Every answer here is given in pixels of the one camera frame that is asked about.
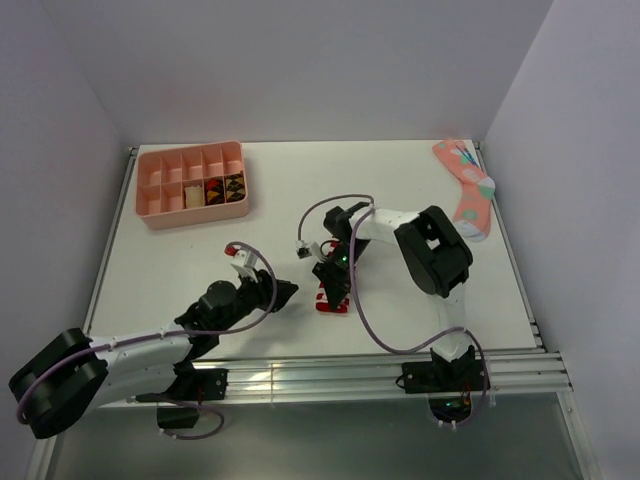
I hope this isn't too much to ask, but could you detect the tan maroon sock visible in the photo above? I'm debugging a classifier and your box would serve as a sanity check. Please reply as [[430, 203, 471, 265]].
[[184, 185, 205, 209]]

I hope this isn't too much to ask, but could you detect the pink divided organizer tray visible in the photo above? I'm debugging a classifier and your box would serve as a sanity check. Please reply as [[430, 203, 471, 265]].
[[135, 141, 249, 230]]

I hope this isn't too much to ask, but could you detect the aluminium rail frame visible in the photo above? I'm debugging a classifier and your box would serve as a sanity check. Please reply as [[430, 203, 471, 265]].
[[24, 142, 601, 480]]

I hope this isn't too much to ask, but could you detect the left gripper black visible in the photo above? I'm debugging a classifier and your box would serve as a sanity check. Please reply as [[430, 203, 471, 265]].
[[214, 266, 297, 334]]

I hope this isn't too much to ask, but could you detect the red argyle rolled sock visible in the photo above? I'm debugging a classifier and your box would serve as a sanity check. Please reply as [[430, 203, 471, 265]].
[[204, 177, 225, 206]]

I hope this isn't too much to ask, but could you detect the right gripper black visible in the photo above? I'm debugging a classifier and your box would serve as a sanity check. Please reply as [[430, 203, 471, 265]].
[[312, 239, 370, 311]]

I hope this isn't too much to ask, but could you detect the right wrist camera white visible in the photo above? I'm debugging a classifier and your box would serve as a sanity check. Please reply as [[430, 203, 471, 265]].
[[295, 240, 323, 260]]

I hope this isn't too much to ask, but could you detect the pink patterned sock pair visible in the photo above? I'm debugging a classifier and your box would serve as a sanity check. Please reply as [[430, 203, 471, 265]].
[[432, 139, 496, 242]]

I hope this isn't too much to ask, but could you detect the purple cable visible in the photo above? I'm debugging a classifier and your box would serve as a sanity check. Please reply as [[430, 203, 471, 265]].
[[15, 241, 279, 442], [297, 193, 490, 429]]

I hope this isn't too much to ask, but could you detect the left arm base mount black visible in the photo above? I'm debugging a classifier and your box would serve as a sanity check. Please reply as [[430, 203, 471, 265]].
[[135, 368, 228, 441]]

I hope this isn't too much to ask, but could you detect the brown argyle rolled sock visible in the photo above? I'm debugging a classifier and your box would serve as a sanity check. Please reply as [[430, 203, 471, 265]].
[[224, 172, 246, 203]]

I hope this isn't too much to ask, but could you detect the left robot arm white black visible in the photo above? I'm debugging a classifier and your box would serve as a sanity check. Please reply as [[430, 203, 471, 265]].
[[9, 270, 299, 439]]

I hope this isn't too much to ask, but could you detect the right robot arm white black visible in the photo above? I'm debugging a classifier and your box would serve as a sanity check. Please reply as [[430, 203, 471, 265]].
[[312, 202, 479, 390]]

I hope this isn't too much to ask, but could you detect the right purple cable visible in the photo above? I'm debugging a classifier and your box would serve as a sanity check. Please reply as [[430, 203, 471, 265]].
[[297, 193, 490, 429]]

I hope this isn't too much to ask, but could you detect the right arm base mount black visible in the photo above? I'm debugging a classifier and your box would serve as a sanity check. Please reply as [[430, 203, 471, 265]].
[[395, 346, 491, 428]]

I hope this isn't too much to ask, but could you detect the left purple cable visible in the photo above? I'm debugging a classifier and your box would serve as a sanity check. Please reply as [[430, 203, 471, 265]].
[[15, 241, 279, 442]]

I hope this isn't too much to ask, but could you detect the red white striped sock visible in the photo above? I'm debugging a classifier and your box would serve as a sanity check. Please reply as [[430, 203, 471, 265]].
[[312, 239, 350, 315]]

